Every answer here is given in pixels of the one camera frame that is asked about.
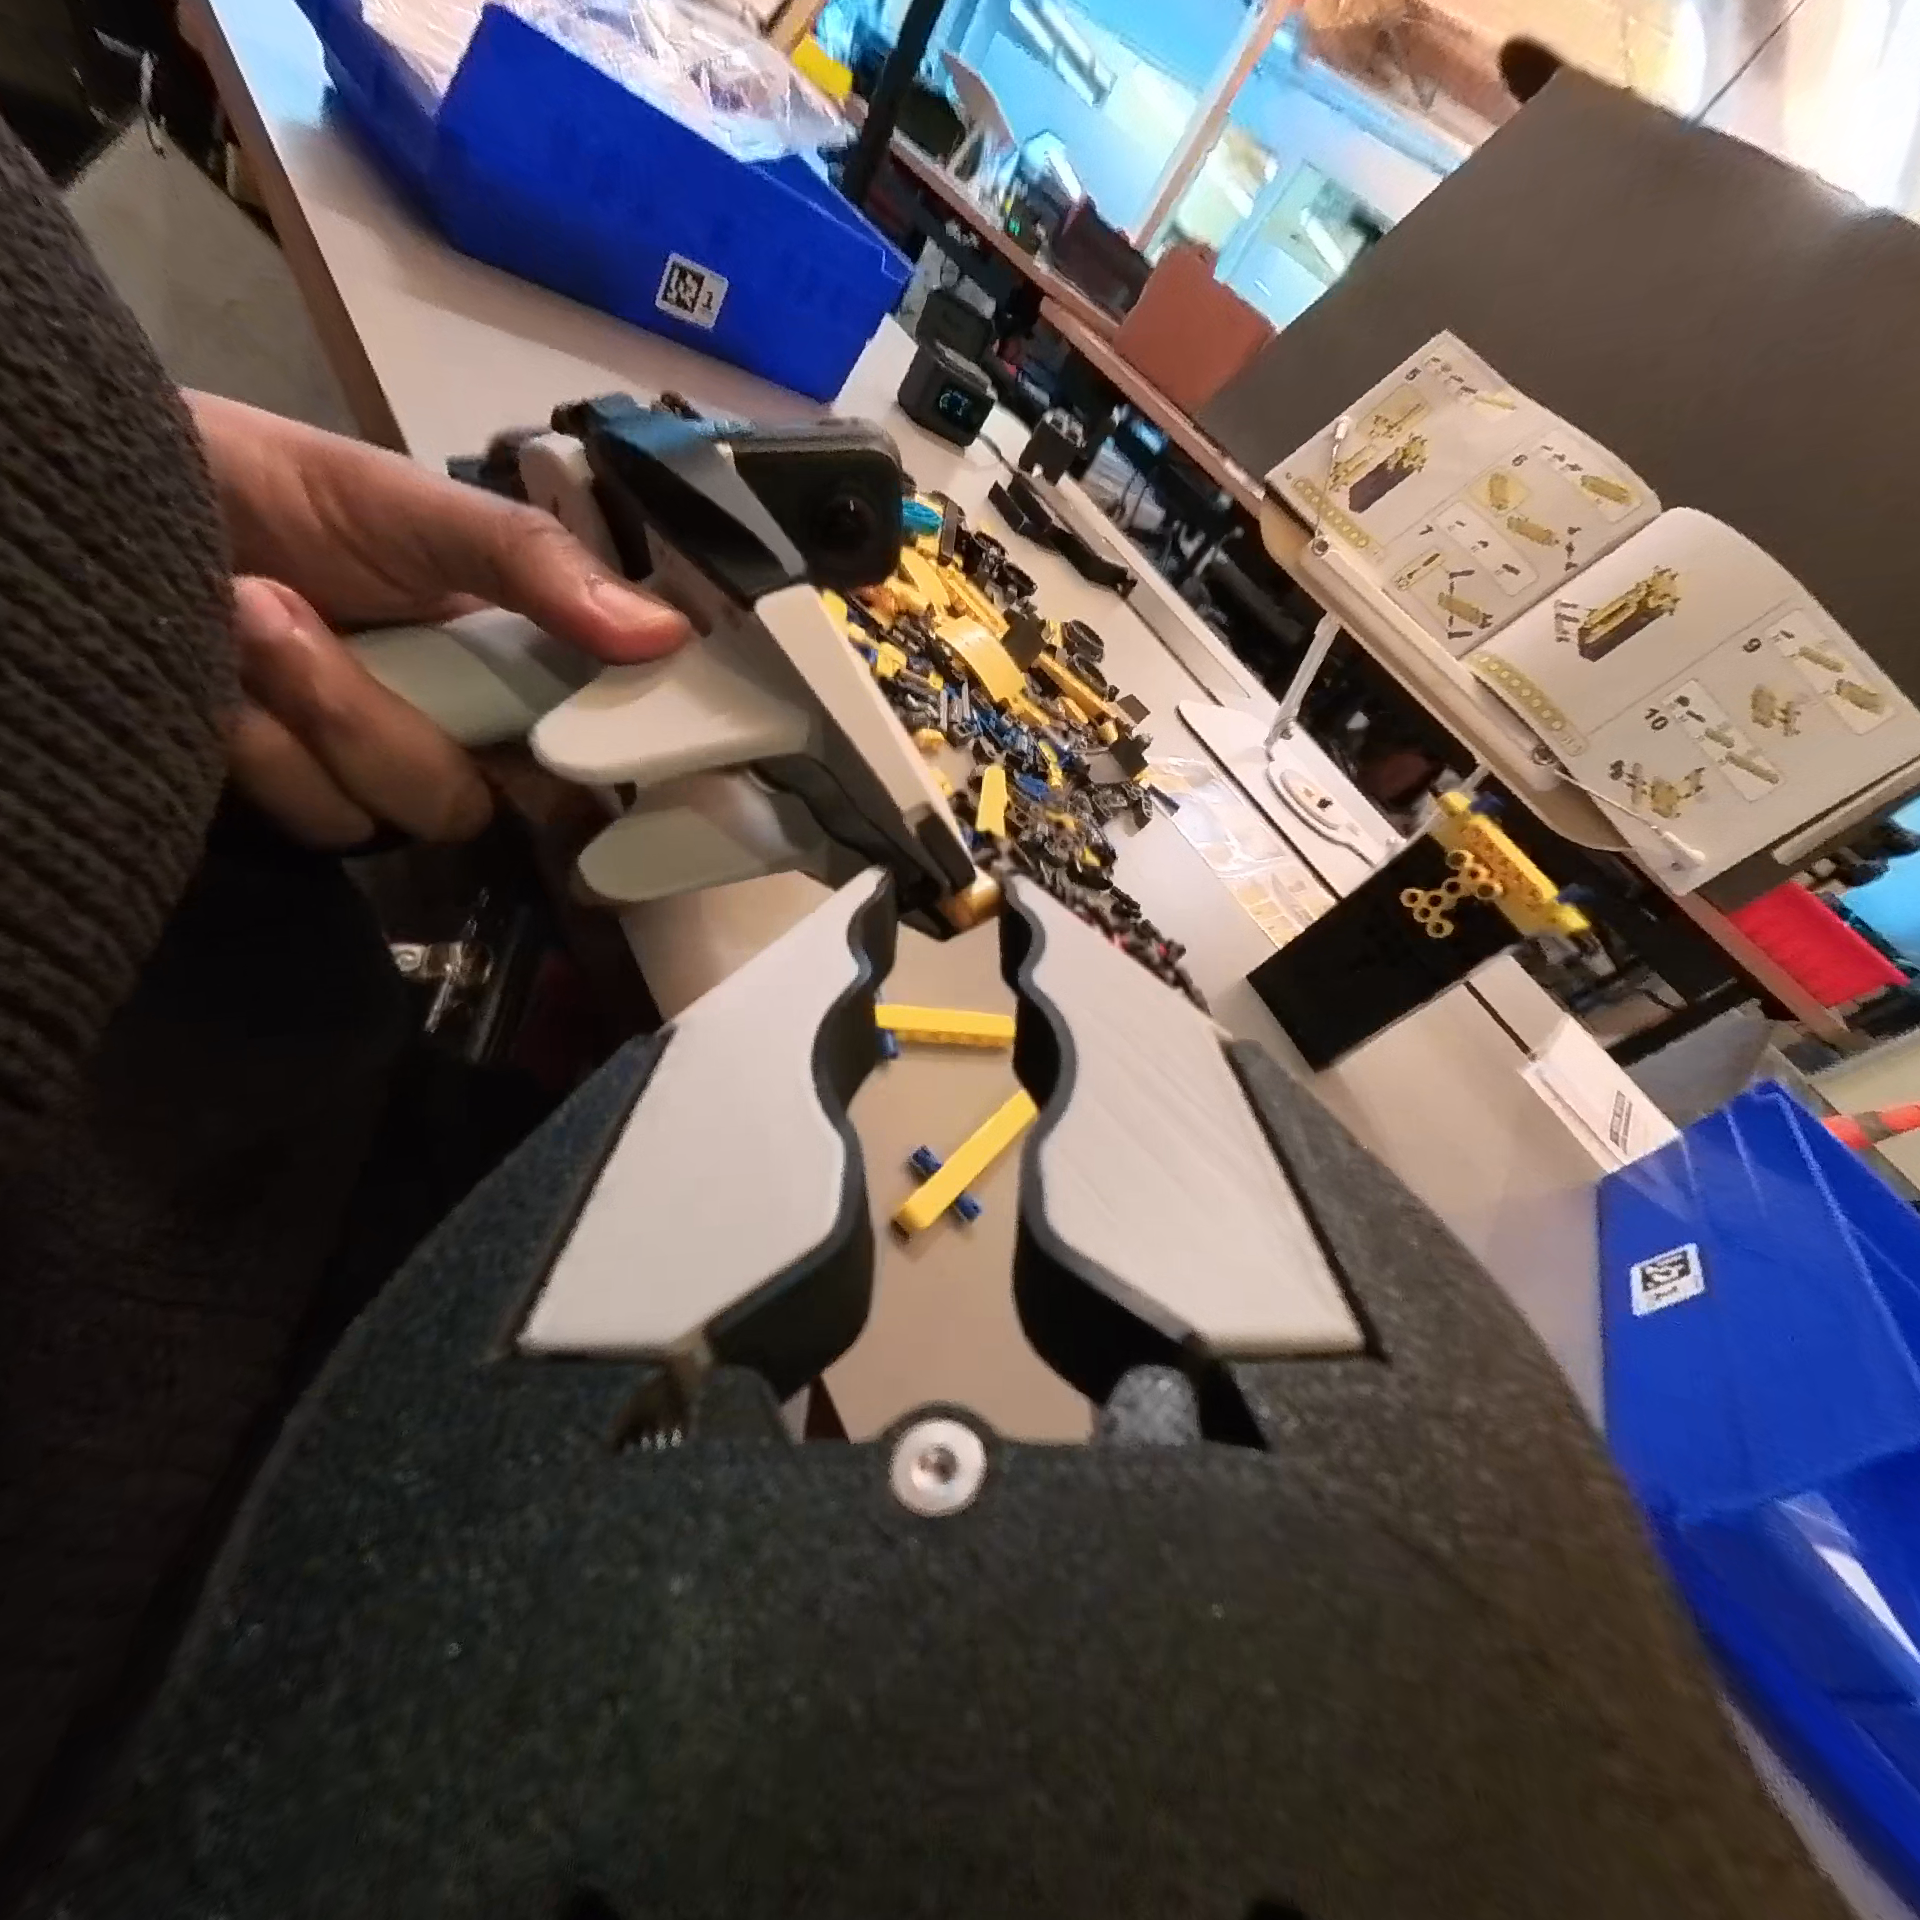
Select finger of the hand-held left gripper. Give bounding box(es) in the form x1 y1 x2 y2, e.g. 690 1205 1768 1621
754 584 983 937

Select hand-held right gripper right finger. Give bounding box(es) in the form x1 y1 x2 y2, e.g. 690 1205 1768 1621
999 878 1374 1404

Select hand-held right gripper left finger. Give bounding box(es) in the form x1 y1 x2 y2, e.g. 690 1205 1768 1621
515 865 894 1444

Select person's left forearm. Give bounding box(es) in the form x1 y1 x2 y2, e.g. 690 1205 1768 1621
0 117 248 1119

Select person's left hand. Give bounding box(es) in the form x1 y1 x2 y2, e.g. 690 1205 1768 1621
180 387 698 847

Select pile of yellow black pieces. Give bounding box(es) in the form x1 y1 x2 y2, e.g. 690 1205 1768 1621
838 495 1203 902

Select small black display device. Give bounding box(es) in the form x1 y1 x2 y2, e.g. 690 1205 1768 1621
896 340 996 445

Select black flat device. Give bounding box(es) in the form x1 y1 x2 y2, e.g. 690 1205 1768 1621
988 461 1142 597

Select black box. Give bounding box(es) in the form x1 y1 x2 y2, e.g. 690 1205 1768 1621
1246 837 1519 1072

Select blue storage bin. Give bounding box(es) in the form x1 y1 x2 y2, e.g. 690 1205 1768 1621
299 0 917 407
1592 1078 1920 1883

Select yellow sticker sheet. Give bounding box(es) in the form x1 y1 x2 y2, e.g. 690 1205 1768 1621
1168 756 1340 951

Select metal key clip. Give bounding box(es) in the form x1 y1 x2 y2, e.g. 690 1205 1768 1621
387 895 501 1037

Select grey flat pad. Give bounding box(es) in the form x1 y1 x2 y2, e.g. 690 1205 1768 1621
1072 516 1291 712

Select white book stand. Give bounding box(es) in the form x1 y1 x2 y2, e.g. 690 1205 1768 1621
1175 495 1728 902

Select white paper card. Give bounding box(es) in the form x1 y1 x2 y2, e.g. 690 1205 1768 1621
1517 1012 1684 1176

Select clear plastic bags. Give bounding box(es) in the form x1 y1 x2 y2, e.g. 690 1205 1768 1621
496 0 894 167

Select brown chair back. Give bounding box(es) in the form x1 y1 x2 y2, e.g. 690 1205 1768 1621
1117 245 1280 408

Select red bin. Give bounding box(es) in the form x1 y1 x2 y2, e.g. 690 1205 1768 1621
1726 881 1899 1039

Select instruction booklet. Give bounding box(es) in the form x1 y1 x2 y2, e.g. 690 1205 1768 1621
1263 329 1920 895

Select black board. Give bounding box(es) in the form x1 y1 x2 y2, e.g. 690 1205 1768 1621
1199 67 1920 707

